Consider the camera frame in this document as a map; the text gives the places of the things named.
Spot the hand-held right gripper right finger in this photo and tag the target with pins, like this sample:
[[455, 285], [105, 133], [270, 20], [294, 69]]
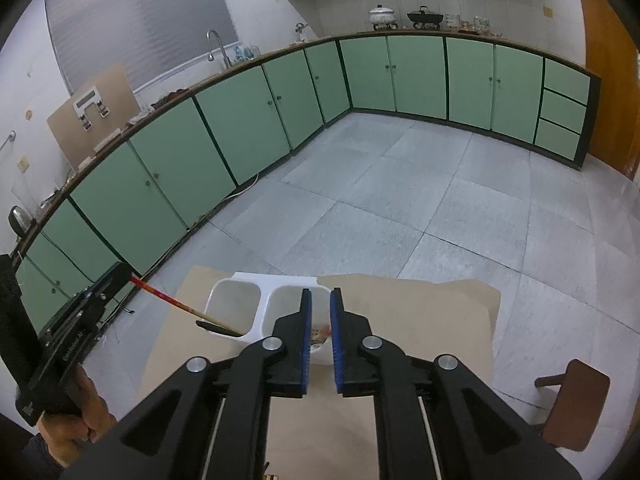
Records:
[[335, 350]]

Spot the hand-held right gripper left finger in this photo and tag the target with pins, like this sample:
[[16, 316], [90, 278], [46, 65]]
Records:
[[306, 350]]

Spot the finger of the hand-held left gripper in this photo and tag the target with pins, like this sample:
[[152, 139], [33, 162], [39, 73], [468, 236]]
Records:
[[105, 287]]

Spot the red chopstick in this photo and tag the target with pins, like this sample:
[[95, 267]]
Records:
[[170, 299]]

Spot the white two-compartment utensil holder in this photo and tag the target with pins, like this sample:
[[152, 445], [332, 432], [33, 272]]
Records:
[[260, 287]]

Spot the person's left forearm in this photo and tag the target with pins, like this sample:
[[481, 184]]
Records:
[[35, 460]]

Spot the person's left hand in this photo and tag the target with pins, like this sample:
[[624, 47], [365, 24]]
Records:
[[92, 415]]

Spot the brown paper table cover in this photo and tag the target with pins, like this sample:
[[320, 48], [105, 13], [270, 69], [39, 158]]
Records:
[[425, 320]]

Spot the steel electric kettle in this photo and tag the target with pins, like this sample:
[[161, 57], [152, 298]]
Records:
[[20, 220]]

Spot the green base cabinets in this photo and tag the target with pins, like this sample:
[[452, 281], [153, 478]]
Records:
[[165, 160]]

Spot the white cloth on counter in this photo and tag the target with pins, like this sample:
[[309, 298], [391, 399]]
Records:
[[142, 114]]

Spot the brown cardboard sheet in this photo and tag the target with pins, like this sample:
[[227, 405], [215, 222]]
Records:
[[117, 95]]

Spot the brown wooden chair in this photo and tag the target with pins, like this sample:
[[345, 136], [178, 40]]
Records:
[[580, 405]]

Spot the steel sink faucet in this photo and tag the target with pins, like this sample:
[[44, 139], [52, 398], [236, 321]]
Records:
[[223, 52]]

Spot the bottles beside sink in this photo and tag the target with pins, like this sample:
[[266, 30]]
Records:
[[246, 52]]

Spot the grey window blind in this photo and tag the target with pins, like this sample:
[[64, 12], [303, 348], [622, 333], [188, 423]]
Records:
[[140, 15]]

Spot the white lidded pot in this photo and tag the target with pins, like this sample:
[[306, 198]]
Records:
[[382, 15]]

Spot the black wok with lid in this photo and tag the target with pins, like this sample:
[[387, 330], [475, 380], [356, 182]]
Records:
[[425, 17]]

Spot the glass jars on counter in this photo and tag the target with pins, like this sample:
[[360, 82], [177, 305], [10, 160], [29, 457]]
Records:
[[481, 24]]

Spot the wooden door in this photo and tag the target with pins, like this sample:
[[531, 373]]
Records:
[[607, 70]]

